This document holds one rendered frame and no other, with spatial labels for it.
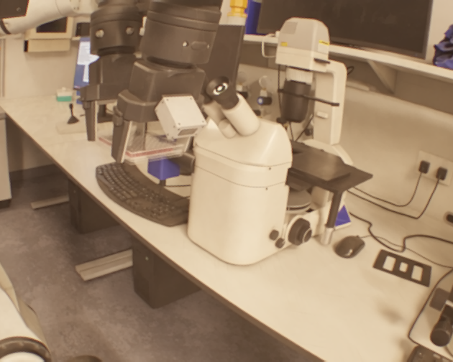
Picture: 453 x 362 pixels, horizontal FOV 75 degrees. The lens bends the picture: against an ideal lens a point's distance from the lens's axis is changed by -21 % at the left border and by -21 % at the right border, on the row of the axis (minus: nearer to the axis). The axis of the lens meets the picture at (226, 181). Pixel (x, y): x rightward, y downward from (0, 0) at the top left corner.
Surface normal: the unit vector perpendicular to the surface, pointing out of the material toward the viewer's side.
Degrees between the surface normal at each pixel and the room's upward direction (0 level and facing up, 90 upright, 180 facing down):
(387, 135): 90
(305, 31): 73
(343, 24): 86
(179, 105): 42
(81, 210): 90
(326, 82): 100
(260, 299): 0
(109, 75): 78
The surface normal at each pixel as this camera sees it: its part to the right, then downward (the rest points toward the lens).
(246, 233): 0.13, 0.37
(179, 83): 0.67, 0.51
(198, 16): 0.47, 0.54
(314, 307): 0.11, -0.93
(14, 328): 0.61, 0.34
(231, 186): -0.61, 0.22
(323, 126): -0.71, 0.33
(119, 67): 0.71, 0.12
